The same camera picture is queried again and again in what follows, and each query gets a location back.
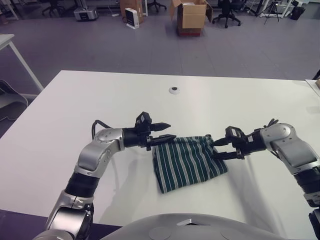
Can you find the black bin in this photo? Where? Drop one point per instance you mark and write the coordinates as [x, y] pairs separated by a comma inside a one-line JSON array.
[[297, 13]]

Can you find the open cardboard box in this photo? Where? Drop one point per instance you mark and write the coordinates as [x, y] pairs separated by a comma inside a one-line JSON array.
[[191, 17]]

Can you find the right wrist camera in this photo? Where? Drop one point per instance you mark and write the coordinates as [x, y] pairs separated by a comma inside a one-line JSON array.
[[233, 133]]

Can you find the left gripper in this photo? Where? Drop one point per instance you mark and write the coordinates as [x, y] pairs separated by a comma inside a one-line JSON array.
[[132, 140]]

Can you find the black tripod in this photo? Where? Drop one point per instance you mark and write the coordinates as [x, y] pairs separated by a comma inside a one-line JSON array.
[[272, 10]]

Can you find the white box-shaped device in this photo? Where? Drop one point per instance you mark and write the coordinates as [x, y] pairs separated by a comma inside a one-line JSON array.
[[131, 17]]

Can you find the green white striped T-shirt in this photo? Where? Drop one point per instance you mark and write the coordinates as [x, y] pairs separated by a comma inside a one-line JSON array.
[[185, 162]]

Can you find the brown cardboard box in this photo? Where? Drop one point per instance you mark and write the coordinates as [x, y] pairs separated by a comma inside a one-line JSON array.
[[128, 5]]

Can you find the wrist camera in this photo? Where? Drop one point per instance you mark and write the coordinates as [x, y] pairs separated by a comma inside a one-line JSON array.
[[143, 121], [233, 133]]

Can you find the grey chair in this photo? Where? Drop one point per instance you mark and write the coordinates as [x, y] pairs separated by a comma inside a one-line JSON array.
[[11, 100]]

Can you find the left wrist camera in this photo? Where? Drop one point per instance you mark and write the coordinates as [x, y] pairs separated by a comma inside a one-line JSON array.
[[143, 121]]

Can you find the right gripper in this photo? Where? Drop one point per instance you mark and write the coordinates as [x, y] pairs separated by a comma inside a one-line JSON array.
[[252, 143]]

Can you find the black office chair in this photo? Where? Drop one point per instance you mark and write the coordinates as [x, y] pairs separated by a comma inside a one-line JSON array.
[[156, 4], [52, 6], [227, 12]]

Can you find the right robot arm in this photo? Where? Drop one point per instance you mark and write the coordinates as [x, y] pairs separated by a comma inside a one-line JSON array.
[[295, 150]]

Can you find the silver appliance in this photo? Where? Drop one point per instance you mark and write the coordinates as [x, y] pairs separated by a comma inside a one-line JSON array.
[[85, 13]]

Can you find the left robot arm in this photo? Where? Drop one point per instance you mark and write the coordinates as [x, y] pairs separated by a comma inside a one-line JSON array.
[[92, 152]]

